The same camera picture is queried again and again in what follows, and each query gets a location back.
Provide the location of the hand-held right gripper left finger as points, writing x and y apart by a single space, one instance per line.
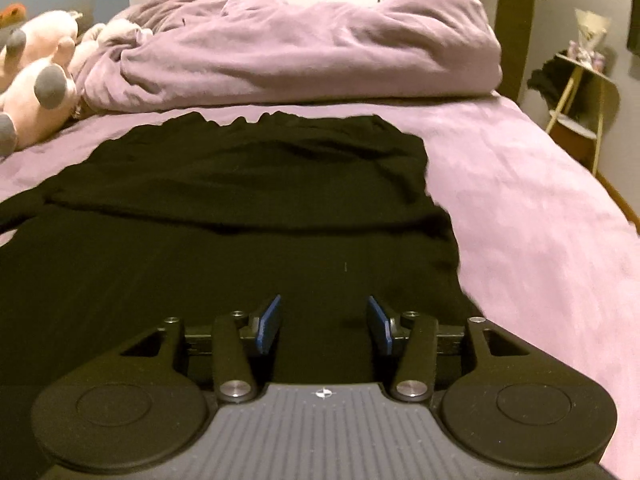
271 324

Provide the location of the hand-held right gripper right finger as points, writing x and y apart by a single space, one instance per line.
379 324

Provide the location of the black garment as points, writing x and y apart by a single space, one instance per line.
225 220

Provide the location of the brown round box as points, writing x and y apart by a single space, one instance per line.
575 140

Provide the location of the purple blanket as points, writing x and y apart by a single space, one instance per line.
310 55

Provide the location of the dark cloth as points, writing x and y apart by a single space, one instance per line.
547 82

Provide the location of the yellow side table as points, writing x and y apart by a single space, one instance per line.
602 95

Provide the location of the pink plush toy grey hooves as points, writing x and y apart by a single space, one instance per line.
30 105

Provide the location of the pale pink plush toy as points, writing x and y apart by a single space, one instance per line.
117 35

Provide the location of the wrapped flower bouquet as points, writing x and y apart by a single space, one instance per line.
590 30

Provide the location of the orange plush toy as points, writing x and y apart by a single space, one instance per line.
11 12

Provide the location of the dark wooden post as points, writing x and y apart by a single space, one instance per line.
515 20

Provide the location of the black wall fixture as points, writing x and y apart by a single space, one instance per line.
634 39

